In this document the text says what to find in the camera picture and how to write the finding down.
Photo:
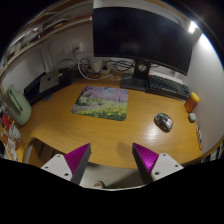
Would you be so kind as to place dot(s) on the dark mechanical keyboard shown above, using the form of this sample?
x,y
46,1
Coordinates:
x,y
167,87

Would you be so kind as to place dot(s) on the white power strip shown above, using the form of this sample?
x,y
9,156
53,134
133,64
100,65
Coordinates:
x,y
99,69

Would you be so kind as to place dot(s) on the wooden wall shelf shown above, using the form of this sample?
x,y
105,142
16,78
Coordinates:
x,y
61,14

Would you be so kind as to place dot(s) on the dark transparent computer mouse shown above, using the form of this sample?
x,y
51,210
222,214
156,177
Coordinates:
x,y
164,122

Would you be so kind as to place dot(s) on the silver closed laptop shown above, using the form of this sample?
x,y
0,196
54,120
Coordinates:
x,y
48,81

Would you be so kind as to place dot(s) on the black laptop stand box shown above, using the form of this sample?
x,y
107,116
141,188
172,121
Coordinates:
x,y
32,94

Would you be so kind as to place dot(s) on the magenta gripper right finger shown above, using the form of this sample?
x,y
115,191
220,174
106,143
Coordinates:
x,y
153,166

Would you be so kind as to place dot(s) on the black monitor stand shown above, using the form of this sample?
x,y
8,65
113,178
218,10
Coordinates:
x,y
139,79

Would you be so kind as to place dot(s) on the orange pill bottle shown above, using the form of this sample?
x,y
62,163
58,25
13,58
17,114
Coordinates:
x,y
191,102

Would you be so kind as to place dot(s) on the sage green appliance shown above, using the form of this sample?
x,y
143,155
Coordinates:
x,y
18,107

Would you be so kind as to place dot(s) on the small grey earbuds case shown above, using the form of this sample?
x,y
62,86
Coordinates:
x,y
192,117

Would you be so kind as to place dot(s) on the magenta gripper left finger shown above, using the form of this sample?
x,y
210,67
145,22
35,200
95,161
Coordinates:
x,y
71,166

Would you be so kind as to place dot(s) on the black computer monitor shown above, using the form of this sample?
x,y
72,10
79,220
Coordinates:
x,y
124,32

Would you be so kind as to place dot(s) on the floral landscape mouse pad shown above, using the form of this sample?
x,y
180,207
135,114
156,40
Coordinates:
x,y
102,102

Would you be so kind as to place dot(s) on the colourful snack packets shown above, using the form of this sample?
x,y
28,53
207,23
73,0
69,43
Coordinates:
x,y
10,135

